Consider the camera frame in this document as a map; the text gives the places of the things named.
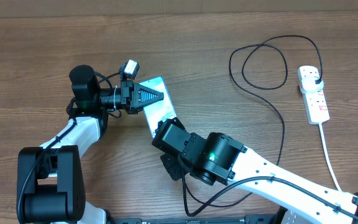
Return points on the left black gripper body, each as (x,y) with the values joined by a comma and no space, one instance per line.
(125,96)

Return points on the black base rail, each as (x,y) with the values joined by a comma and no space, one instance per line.
(247,219)

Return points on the white charger adapter plug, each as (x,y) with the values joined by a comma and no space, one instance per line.
(311,85)

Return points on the cardboard backdrop panel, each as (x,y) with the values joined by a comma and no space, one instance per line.
(63,8)

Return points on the white power strip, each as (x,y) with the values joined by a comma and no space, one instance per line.
(315,103)

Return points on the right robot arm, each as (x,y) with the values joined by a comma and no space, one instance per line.
(220,158)

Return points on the Samsung Galaxy smartphone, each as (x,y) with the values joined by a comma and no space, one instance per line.
(160,110)

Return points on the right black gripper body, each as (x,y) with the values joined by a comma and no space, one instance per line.
(177,168)

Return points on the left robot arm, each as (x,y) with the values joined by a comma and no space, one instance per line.
(50,187)

